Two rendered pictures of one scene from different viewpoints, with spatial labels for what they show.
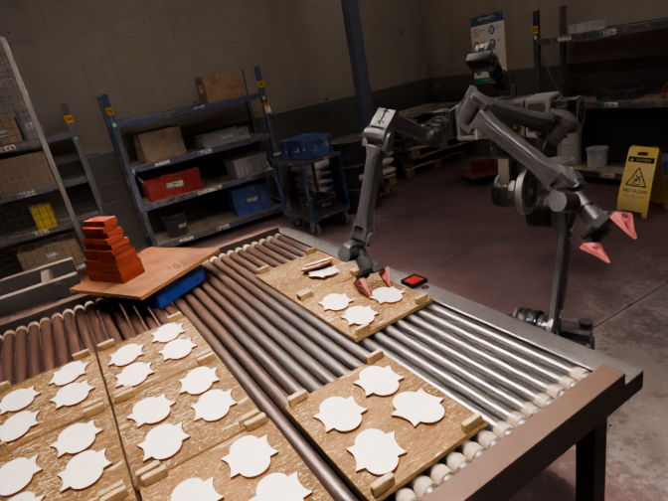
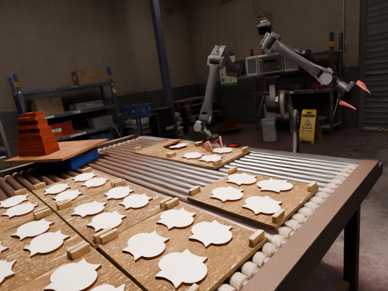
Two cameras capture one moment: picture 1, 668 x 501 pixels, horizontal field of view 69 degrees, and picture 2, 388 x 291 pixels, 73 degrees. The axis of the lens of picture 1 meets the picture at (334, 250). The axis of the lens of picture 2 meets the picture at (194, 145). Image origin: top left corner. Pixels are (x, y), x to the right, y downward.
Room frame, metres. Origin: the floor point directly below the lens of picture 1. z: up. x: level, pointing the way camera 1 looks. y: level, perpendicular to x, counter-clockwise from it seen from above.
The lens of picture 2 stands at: (0.11, 0.42, 1.41)
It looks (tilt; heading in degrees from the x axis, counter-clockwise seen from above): 14 degrees down; 346
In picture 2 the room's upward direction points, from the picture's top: 8 degrees counter-clockwise
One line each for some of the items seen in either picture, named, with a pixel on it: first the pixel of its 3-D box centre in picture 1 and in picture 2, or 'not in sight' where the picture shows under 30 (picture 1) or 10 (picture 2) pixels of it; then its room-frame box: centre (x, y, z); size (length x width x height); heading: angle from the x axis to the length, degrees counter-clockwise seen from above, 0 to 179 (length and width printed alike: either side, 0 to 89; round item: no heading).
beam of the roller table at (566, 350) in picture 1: (387, 278); (214, 149); (1.90, -0.20, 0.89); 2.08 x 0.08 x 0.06; 28
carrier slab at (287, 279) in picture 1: (308, 274); (167, 149); (2.01, 0.13, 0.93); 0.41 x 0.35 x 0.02; 29
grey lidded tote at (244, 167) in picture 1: (246, 164); (100, 121); (6.37, 0.91, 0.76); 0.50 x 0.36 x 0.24; 122
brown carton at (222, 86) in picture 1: (221, 86); (86, 77); (6.35, 0.98, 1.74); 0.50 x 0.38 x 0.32; 116
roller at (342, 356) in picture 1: (291, 318); (165, 167); (1.68, 0.21, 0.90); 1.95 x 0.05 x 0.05; 28
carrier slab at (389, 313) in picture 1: (361, 301); (207, 155); (1.65, -0.07, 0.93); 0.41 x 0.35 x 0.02; 29
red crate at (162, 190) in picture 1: (171, 182); (53, 130); (5.97, 1.80, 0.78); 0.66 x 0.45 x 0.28; 116
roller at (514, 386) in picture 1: (344, 294); (193, 155); (1.80, -0.01, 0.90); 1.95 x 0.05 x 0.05; 28
